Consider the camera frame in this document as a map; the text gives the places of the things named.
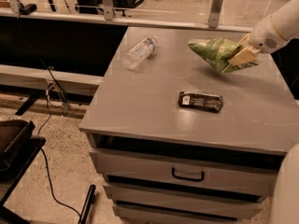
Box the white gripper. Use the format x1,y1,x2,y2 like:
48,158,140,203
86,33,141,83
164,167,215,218
228,14,290,66

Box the green jalapeno chip bag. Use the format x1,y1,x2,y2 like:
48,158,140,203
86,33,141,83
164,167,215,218
188,37,257,73

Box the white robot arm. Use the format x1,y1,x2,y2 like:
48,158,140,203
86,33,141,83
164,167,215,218
228,0,299,66

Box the black rxbar chocolate bar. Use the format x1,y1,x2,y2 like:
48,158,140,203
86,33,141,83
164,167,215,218
178,91,223,113

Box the clear plastic water bottle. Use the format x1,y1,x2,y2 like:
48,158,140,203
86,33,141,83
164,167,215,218
122,35,157,70

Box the grey drawer cabinet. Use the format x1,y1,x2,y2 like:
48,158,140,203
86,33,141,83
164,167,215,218
80,29,299,224

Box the grey metal railing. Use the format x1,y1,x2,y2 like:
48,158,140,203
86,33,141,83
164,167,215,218
0,0,260,33

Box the black side table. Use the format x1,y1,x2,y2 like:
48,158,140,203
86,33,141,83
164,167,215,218
0,136,46,224

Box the black drawer handle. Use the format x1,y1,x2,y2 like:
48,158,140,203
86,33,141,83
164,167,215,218
171,168,206,182

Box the black floor cable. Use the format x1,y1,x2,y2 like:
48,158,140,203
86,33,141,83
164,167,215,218
36,66,82,219

